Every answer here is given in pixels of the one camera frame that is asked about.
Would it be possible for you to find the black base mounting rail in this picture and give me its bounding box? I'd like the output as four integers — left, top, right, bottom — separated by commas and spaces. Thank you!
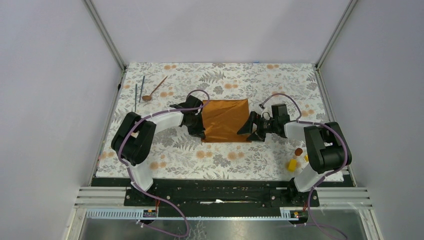
124, 179, 320, 218

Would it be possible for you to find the left aluminium frame post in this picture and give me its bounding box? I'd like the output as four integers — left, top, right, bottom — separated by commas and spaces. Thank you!
82, 0, 128, 74

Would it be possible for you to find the brown wooden spoon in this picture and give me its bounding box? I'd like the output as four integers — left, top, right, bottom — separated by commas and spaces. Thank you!
141, 76, 168, 102

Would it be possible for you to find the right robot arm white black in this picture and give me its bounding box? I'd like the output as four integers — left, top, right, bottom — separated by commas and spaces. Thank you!
237, 103, 352, 206

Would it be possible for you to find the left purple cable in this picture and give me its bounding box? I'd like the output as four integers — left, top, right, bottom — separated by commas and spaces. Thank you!
117, 89, 211, 239

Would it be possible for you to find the orange cloth napkin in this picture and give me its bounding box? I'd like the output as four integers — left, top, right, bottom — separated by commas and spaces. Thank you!
201, 99, 250, 143

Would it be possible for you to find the dark teal chopstick left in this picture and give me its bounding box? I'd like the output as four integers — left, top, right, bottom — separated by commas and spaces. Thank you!
133, 83, 138, 113

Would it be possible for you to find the dark teal chopstick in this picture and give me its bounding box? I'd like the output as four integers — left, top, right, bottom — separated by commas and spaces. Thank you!
138, 75, 146, 103
133, 83, 138, 113

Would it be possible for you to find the aluminium frame post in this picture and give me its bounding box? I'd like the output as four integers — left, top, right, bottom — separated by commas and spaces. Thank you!
315, 0, 359, 69
82, 0, 128, 74

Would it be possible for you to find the brown round block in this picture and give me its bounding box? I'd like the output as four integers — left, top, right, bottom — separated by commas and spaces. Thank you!
294, 148, 303, 156

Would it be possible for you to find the dark teal chopstick right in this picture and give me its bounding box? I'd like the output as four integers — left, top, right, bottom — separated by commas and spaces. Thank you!
138, 75, 146, 103

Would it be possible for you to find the right aluminium frame post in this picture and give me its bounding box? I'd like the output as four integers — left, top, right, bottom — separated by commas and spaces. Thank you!
315, 0, 359, 69

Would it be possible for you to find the yellow cylinder block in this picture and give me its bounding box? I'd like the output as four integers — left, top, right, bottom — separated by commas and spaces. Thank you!
286, 159, 297, 173

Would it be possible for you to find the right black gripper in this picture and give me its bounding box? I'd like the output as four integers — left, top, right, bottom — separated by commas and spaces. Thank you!
237, 111, 278, 143

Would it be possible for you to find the purple cable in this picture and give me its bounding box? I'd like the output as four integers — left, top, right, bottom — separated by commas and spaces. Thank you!
117, 89, 211, 239
259, 93, 349, 240

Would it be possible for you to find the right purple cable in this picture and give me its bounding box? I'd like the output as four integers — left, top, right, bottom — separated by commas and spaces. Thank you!
259, 93, 349, 240

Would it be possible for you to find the floral patterned table mat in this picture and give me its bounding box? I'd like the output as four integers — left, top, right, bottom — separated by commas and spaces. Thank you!
95, 63, 329, 181

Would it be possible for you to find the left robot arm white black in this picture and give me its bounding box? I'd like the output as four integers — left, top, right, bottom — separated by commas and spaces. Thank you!
110, 95, 208, 206

